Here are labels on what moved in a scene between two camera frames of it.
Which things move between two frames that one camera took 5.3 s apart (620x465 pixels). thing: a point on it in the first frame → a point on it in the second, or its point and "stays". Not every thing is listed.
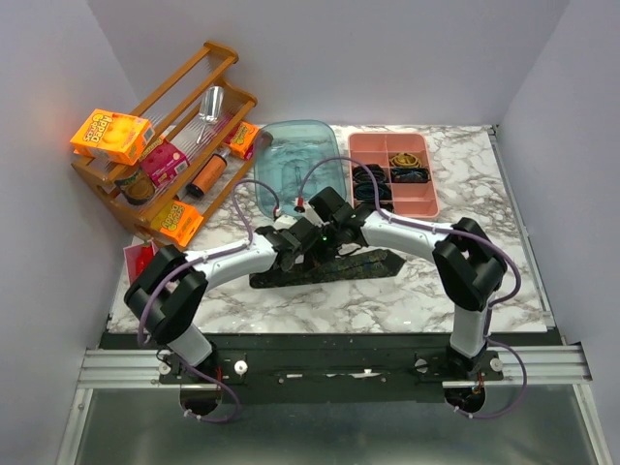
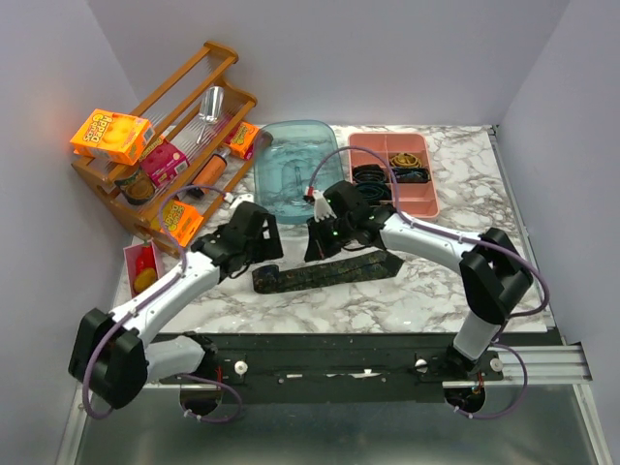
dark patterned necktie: [371, 263] stays
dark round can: [138, 190] stays
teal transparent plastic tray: [294, 159] stays
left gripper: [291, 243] → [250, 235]
